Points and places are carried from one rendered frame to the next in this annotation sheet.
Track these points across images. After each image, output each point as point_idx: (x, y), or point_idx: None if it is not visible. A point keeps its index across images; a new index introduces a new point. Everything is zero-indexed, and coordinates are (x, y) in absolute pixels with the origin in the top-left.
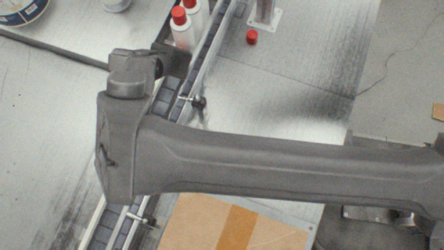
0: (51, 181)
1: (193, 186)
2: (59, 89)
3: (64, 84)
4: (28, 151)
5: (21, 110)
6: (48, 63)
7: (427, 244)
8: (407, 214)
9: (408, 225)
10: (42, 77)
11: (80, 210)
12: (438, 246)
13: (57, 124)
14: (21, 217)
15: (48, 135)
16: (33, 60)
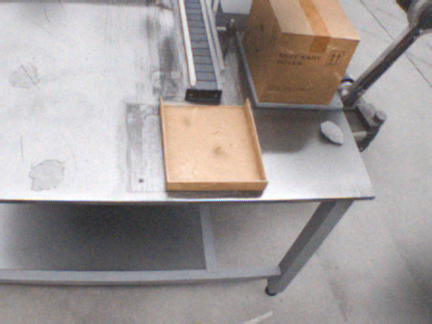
0: (127, 55)
1: None
2: (96, 12)
3: (98, 9)
4: (95, 44)
5: (73, 27)
6: (77, 1)
7: (360, 116)
8: (340, 91)
9: (345, 94)
10: (78, 9)
11: (161, 64)
12: (366, 113)
13: (110, 27)
14: (117, 79)
15: (106, 34)
16: (64, 2)
